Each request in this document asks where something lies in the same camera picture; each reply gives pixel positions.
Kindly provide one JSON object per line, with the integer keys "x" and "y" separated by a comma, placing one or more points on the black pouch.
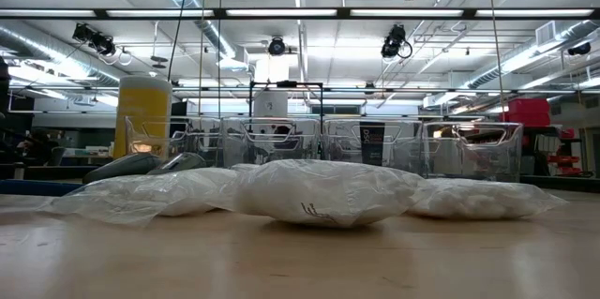
{"x": 372, "y": 144}

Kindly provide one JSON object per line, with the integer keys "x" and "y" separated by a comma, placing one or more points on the clear vanity pack bag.
{"x": 483, "y": 198}
{"x": 246, "y": 167}
{"x": 319, "y": 191}
{"x": 140, "y": 196}

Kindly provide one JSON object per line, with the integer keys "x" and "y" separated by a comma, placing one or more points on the round black ceiling spotlight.
{"x": 276, "y": 47}

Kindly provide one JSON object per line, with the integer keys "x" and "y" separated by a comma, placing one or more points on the white pillar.
{"x": 271, "y": 102}

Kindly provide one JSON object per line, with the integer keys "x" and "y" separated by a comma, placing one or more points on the clear plastic bin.
{"x": 469, "y": 149}
{"x": 272, "y": 149}
{"x": 403, "y": 144}
{"x": 206, "y": 144}

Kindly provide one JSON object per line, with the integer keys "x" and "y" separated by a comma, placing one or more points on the red storage bins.
{"x": 527, "y": 111}

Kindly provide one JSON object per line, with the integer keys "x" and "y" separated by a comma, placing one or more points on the yellow-labelled wipes canister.
{"x": 140, "y": 102}

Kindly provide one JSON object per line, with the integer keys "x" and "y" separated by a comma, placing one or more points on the black double ceiling spotlight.
{"x": 96, "y": 40}

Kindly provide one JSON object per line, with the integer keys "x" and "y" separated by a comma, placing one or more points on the small black ceiling spotlight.
{"x": 580, "y": 49}

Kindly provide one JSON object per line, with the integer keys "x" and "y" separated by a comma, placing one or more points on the red shelf items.
{"x": 562, "y": 158}

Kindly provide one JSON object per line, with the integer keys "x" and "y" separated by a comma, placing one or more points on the grey chair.
{"x": 55, "y": 156}

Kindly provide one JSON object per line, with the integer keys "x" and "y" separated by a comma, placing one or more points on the person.
{"x": 37, "y": 146}

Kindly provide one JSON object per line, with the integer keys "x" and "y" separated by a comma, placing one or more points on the black overhead frame beam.
{"x": 344, "y": 13}

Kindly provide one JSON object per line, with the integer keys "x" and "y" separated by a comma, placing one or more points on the black metal stand frame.
{"x": 286, "y": 84}

